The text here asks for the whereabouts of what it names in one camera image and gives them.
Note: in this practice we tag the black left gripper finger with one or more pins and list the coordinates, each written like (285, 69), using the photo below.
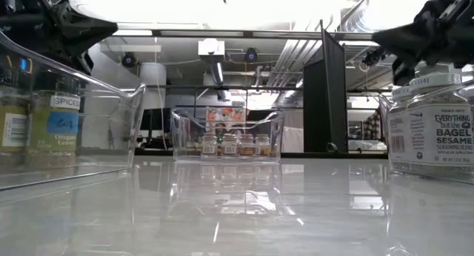
(85, 32)

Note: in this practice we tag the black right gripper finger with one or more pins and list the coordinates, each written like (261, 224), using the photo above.
(407, 41)

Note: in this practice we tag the white-lid seasoning jar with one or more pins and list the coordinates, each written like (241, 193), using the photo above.
(444, 137)
(398, 137)

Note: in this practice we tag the black round ceiling device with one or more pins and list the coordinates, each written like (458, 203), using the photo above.
(129, 60)
(250, 55)

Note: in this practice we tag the white cylindrical column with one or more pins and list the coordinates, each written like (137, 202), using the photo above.
(152, 78)

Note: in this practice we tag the person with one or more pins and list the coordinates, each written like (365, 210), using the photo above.
(372, 126)

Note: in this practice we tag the clear plastic bin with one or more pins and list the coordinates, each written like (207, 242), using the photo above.
(111, 137)
(385, 137)
(274, 137)

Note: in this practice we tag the black partition panel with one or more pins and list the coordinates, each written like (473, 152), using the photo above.
(326, 100)

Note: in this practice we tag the black monitor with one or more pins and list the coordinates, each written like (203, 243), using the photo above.
(157, 121)

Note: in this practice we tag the white ceiling box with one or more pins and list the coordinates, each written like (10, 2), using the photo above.
(211, 47)

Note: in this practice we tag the floral print poster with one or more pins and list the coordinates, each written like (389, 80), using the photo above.
(226, 115)

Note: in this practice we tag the black hanging camera device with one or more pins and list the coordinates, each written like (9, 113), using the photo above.
(374, 58)

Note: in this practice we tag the black aluminium table frame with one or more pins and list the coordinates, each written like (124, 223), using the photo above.
(326, 155)

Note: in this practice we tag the black overhead frame bar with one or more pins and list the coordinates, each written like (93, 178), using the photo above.
(248, 34)

